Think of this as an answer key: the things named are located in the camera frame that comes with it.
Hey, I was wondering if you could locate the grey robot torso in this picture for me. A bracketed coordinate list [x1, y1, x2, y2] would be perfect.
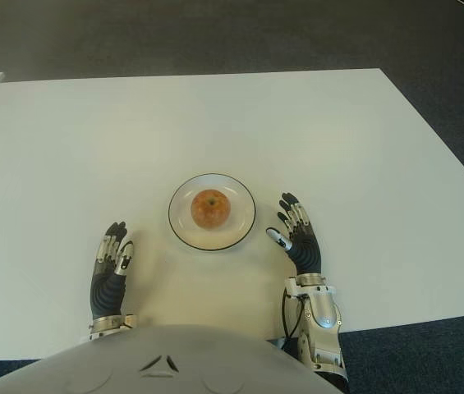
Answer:
[0, 323, 344, 394]

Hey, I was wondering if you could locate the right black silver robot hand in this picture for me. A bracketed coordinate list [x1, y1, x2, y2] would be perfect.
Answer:
[265, 191, 323, 277]

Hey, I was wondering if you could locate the red yellow apple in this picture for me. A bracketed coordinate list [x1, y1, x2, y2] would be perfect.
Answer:
[191, 189, 232, 228]

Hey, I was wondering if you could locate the black cable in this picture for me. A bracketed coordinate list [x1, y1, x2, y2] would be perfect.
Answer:
[281, 289, 299, 341]

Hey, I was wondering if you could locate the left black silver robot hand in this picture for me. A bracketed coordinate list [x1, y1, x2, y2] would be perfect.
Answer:
[89, 222, 136, 321]

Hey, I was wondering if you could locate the white plate with black rim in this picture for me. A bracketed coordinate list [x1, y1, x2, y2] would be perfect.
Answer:
[168, 173, 257, 252]

